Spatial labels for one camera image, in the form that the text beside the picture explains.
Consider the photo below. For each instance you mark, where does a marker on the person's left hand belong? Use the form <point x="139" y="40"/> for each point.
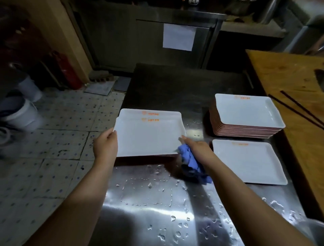
<point x="106" y="147"/>

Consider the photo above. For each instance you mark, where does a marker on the person's right hand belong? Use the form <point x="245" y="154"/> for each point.
<point x="202" y="154"/>

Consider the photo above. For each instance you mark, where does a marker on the blue cloth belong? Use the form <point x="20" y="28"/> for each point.
<point x="192" y="164"/>

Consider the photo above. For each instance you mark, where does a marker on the stack of white plates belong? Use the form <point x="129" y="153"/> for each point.
<point x="248" y="109"/>
<point x="131" y="112"/>

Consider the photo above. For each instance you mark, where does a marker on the white rectangular plate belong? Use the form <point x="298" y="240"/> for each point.
<point x="250" y="162"/>
<point x="149" y="139"/>

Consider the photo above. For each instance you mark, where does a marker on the steel work table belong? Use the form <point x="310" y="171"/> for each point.
<point x="177" y="86"/>

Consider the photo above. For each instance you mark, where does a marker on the person's left forearm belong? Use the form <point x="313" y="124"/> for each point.
<point x="71" y="210"/>

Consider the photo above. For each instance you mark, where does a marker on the person's right forearm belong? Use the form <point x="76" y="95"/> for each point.
<point x="248" y="210"/>

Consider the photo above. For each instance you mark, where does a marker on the loose light floor tile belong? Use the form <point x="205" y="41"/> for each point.
<point x="100" y="88"/>

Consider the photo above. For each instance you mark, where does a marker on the dark grey tile piece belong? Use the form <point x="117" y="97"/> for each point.
<point x="122" y="84"/>

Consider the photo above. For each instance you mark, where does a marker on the grey brick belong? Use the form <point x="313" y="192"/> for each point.
<point x="101" y="75"/>

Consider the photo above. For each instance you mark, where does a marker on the red fire extinguisher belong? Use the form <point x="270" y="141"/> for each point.
<point x="69" y="73"/>

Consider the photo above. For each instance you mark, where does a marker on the white plastic bucket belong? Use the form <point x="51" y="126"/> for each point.
<point x="22" y="117"/>
<point x="30" y="88"/>

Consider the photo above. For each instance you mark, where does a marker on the stainless steel cabinet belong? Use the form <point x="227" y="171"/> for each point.
<point x="114" y="40"/>

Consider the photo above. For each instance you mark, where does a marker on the white paper sheet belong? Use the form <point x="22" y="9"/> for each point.
<point x="179" y="37"/>

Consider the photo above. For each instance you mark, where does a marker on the wooden table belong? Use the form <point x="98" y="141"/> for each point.
<point x="291" y="71"/>

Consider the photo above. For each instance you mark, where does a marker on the dark storage rack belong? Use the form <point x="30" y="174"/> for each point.
<point x="20" y="45"/>

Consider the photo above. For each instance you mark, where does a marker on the beige side counter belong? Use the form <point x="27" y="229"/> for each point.
<point x="253" y="30"/>

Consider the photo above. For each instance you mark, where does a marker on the clear glass bowl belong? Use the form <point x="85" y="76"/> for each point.
<point x="314" y="233"/>

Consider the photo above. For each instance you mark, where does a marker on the white chest freezer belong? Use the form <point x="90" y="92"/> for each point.
<point x="298" y="40"/>

